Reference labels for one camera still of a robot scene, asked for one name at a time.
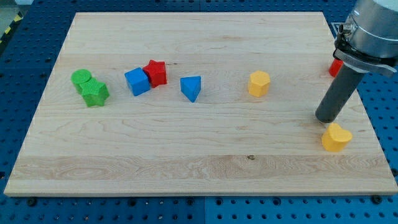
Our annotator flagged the red block behind arm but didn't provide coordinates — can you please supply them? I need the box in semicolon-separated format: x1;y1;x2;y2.
328;58;344;77

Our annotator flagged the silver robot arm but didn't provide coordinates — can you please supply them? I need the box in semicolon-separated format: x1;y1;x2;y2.
333;0;397;77

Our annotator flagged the yellow hexagon block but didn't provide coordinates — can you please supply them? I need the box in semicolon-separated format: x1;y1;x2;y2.
248;70;271;97

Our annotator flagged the yellow heart block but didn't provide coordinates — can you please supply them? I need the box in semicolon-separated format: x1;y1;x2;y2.
321;123;353;152

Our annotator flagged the light wooden board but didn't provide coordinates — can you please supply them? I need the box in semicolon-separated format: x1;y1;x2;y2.
4;12;397;197

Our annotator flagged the blue triangle block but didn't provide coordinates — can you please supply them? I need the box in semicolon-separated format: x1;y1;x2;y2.
180;76;201;103

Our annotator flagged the red star block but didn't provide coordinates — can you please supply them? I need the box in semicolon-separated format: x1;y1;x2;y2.
143;60;167;88

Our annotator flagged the blue cube block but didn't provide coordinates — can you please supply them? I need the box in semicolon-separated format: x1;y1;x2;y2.
124;67;150;96

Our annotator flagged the green star block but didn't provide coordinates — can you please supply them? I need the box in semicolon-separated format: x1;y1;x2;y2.
80;78;109;107

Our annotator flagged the green cylinder block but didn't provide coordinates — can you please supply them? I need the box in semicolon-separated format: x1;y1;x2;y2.
70;69;92;94

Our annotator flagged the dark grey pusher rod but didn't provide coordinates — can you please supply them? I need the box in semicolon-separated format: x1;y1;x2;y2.
315;64;367;123

